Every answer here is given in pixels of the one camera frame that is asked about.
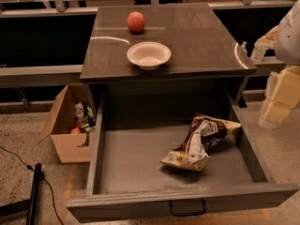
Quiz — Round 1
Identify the red apple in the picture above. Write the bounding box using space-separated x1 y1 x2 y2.
127 11 145 33

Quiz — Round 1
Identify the black stand leg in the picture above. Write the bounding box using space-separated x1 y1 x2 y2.
0 163 44 225

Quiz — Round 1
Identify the black drawer handle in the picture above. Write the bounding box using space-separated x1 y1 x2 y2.
169 201 207 218

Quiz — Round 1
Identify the red fruit in box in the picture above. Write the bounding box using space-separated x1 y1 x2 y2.
70 127 82 134

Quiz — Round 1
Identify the dark wooden counter cabinet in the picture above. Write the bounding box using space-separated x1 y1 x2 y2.
81 4 256 115

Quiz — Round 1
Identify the brown chip bag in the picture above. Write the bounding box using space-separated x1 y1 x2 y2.
160 114 241 172

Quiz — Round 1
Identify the white bottle in box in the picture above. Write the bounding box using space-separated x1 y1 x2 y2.
74 102 84 119

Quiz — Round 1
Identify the black cable on floor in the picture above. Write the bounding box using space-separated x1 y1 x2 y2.
0 145 65 225

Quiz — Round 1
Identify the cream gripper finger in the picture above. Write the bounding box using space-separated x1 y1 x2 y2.
258 100 291 129
250 26 278 62

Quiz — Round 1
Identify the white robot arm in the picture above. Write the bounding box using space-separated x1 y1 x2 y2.
250 1 300 128

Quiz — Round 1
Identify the white paper bowl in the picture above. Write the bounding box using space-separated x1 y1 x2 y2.
127 42 172 70

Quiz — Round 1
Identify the open grey drawer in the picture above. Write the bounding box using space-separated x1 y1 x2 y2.
67 102 299 222

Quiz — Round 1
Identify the cardboard box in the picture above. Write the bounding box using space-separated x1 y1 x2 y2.
38 84 95 163

